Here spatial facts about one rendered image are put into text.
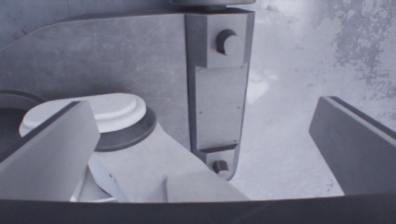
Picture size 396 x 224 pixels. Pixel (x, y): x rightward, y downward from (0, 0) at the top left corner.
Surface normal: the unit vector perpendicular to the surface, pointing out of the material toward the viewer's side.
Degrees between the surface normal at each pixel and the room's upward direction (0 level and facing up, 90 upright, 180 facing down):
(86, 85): 0
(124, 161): 90
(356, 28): 0
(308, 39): 0
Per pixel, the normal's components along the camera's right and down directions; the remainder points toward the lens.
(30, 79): 0.21, 0.51
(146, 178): -0.02, -0.85
